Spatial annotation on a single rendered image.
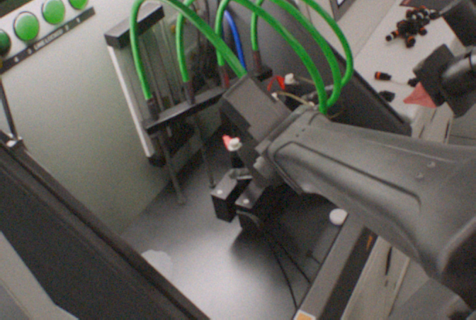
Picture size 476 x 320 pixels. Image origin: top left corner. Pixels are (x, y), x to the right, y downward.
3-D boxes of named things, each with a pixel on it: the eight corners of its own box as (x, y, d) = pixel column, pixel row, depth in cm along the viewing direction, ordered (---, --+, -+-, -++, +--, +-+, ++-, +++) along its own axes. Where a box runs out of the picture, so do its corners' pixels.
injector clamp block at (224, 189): (258, 253, 104) (250, 207, 94) (221, 238, 109) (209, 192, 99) (321, 156, 125) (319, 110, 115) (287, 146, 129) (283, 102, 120)
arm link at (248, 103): (277, 190, 47) (338, 132, 48) (198, 107, 48) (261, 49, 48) (269, 183, 59) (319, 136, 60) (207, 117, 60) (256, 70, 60)
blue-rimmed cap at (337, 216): (343, 228, 106) (343, 224, 105) (326, 222, 108) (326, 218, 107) (350, 216, 108) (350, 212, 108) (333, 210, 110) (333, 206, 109)
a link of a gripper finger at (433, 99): (400, 68, 81) (443, 44, 73) (423, 102, 81) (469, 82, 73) (377, 86, 78) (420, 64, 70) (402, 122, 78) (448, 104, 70)
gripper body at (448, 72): (435, 47, 74) (475, 25, 67) (472, 100, 74) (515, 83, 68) (413, 66, 71) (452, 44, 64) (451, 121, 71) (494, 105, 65)
